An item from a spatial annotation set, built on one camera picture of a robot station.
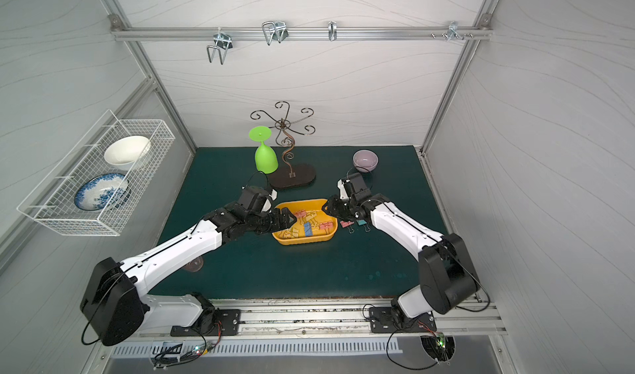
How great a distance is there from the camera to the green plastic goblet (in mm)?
813

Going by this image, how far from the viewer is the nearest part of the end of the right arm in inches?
25.0

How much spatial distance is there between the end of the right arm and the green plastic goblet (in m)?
0.27
